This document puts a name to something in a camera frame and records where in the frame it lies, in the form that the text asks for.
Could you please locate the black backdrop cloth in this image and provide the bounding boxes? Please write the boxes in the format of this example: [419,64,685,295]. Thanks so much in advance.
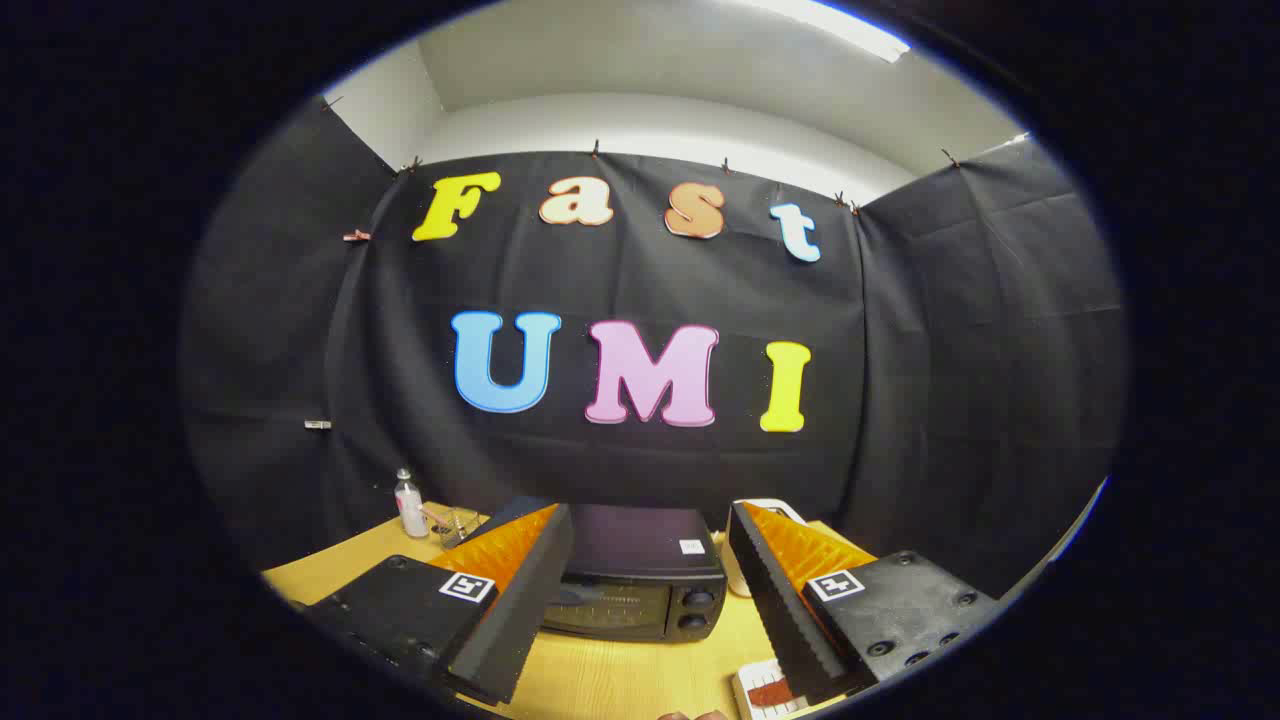
[180,95,1129,601]

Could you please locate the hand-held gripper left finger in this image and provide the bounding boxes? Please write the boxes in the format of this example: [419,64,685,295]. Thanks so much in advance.
[300,500,576,706]

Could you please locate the white slot toaster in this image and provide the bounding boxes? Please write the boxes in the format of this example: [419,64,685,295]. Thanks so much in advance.
[722,498,809,599]

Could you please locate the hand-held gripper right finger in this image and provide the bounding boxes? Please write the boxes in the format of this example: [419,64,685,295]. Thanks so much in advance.
[727,500,1001,706]

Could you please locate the white ribbed tray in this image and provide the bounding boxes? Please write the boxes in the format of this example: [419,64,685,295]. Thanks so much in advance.
[732,658,803,719]

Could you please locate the small clear bottle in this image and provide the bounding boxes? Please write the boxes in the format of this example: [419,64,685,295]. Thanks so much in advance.
[394,468,431,539]

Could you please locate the black toaster oven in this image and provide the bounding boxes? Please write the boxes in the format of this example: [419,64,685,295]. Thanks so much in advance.
[465,497,728,643]

